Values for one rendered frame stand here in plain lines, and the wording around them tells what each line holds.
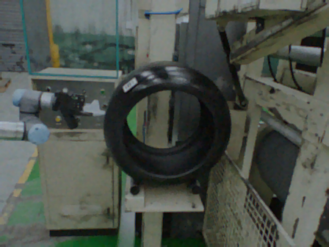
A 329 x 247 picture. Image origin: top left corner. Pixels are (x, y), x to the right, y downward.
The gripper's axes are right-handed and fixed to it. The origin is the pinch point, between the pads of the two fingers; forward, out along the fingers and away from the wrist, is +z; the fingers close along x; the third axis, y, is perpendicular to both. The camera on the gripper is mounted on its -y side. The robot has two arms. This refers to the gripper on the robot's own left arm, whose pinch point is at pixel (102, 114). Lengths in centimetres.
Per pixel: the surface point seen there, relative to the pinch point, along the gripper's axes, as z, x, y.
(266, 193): 119, 45, -58
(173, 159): 38.3, 13.6, -24.2
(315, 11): 55, -39, 49
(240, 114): 70, 19, 5
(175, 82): 27.3, -11.3, 20.6
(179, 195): 42, -1, -37
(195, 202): 49, -7, -36
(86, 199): -11, 57, -88
